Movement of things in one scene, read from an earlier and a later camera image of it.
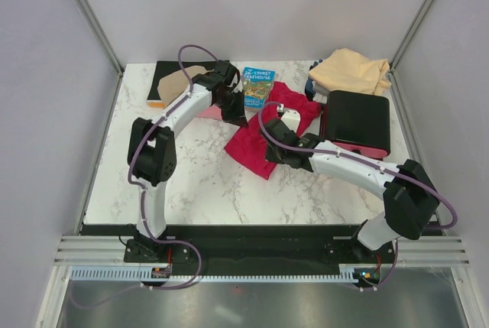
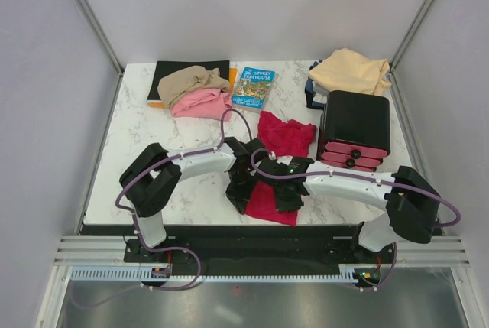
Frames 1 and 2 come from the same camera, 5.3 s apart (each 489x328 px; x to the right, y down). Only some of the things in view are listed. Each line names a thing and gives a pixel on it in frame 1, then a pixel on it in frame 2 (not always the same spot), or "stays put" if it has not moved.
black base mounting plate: x=255 y=246 stays put
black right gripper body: x=273 y=154 to x=283 y=202
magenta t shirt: x=247 y=147 to x=284 y=138
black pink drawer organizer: x=357 y=122 stays put
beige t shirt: x=173 y=82 stays put
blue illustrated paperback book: x=257 y=83 stays put
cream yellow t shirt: x=347 y=71 stays put
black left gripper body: x=232 y=105 to x=240 y=186
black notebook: x=166 y=66 stays put
